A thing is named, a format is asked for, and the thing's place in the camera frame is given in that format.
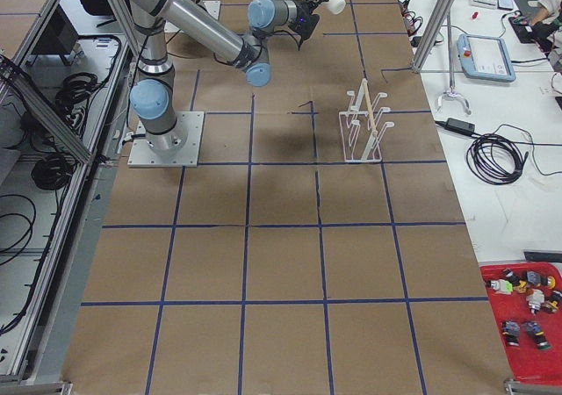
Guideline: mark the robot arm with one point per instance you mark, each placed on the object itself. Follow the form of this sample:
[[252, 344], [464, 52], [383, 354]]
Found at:
[[151, 97]]

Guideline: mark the reacher grabber tool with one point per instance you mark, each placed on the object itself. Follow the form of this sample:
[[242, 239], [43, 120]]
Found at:
[[451, 93]]

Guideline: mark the teach pendant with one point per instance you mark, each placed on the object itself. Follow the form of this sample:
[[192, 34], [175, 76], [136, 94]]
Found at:
[[485, 58]]

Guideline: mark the black power adapter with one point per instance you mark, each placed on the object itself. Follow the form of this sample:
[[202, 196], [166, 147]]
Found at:
[[460, 126]]

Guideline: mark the red parts tray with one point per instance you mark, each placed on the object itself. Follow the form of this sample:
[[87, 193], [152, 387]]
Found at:
[[526, 302]]

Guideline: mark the white wire cup rack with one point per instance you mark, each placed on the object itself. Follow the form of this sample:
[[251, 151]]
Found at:
[[361, 127]]

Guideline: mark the aluminium frame post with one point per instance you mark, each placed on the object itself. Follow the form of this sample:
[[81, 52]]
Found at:
[[438, 15]]

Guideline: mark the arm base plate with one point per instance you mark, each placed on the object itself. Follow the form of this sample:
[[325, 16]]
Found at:
[[178, 148]]

